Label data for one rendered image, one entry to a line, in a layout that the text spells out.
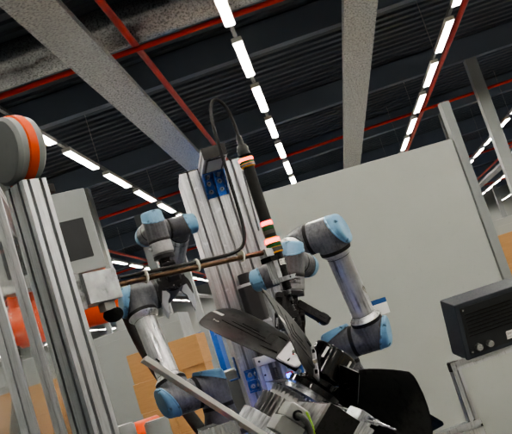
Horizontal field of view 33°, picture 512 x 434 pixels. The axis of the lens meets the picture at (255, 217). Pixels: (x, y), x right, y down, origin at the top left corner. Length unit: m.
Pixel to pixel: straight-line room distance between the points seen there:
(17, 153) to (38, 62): 9.35
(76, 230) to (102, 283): 4.45
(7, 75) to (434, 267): 7.87
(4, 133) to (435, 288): 2.91
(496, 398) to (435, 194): 1.07
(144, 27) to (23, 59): 1.58
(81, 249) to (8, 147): 4.45
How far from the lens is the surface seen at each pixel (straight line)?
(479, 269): 4.54
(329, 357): 2.23
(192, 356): 10.42
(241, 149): 2.41
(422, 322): 4.39
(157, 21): 10.98
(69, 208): 6.43
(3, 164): 1.97
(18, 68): 11.31
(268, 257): 2.34
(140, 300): 3.23
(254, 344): 2.28
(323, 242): 3.04
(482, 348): 2.87
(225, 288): 3.34
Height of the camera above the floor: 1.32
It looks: 8 degrees up
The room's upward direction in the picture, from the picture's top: 18 degrees counter-clockwise
